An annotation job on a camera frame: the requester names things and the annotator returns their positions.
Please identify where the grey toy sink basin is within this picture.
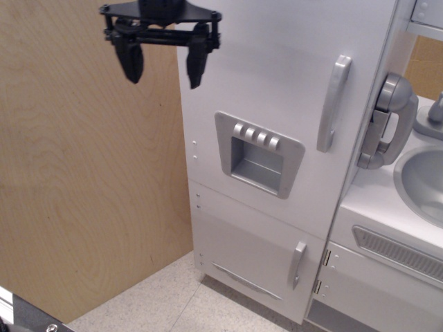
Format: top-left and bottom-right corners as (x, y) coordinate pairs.
(394, 146), (442, 228)

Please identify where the grey upper door handle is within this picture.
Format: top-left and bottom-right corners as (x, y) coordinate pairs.
(316, 55), (352, 153)

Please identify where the grey ice dispenser panel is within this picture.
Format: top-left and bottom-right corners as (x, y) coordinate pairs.
(215, 111), (305, 199)

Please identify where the white fridge door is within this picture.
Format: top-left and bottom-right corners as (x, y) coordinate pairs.
(179, 1), (396, 239)

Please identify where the grey lower door handle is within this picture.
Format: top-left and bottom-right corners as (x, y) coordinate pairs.
(287, 241), (307, 290)

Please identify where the white under-sink cabinet door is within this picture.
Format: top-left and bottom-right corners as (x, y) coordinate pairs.
(307, 242), (442, 331)

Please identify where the white upper kitchen shelf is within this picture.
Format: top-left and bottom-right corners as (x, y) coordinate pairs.
(407, 0), (442, 40)

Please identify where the grey vent grille panel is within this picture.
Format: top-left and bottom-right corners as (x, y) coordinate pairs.
(352, 225), (442, 282)

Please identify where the grey door handle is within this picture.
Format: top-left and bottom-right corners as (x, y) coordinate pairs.
(287, 241), (307, 290)
(316, 55), (352, 153)

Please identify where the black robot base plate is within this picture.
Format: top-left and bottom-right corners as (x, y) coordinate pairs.
(1, 287), (72, 332)

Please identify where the grey toy telephone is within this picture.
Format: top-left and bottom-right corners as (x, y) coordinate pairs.
(357, 73), (419, 169)

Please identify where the white lower freezer door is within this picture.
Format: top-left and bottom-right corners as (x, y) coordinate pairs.
(189, 181), (324, 323)

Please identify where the grey toy faucet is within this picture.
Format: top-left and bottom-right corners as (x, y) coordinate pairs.
(413, 93), (442, 140)

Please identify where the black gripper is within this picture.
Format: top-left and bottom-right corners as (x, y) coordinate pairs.
(99, 1), (222, 89)

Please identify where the white toy fridge cabinet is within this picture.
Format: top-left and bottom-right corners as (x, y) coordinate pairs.
(325, 0), (416, 243)

